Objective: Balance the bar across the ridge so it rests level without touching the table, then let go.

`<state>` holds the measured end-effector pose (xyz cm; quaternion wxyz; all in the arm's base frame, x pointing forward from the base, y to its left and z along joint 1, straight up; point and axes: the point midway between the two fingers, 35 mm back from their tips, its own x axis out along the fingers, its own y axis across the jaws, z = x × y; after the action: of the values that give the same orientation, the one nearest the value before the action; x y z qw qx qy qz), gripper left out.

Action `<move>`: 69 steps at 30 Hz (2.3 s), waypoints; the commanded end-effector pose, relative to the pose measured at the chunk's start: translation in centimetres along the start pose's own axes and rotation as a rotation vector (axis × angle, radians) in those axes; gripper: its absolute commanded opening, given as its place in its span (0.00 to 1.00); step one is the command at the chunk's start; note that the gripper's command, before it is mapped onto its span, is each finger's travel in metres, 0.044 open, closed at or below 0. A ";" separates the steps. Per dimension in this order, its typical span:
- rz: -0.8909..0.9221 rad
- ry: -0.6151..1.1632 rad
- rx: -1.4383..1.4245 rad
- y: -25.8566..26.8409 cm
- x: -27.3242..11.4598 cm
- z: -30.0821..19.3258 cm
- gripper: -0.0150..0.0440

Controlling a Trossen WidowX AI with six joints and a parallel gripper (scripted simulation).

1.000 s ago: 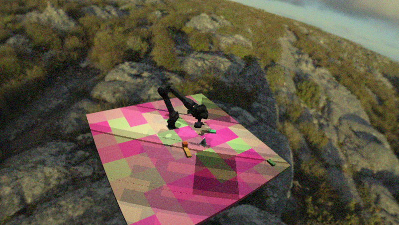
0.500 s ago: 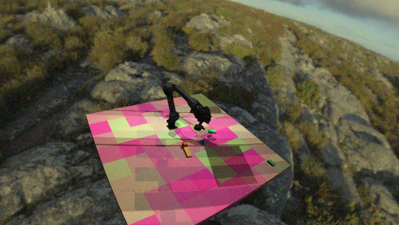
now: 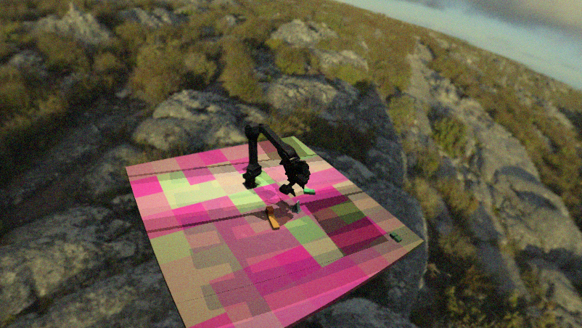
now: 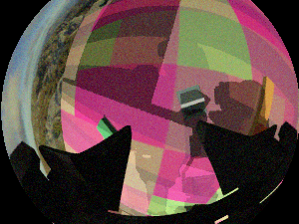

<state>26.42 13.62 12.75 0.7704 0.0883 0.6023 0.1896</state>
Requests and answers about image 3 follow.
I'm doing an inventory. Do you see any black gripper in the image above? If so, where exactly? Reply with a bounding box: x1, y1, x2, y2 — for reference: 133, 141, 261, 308
279, 173, 297, 197

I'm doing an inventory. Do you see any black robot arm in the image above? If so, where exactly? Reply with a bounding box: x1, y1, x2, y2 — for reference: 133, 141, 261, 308
243, 123, 310, 189

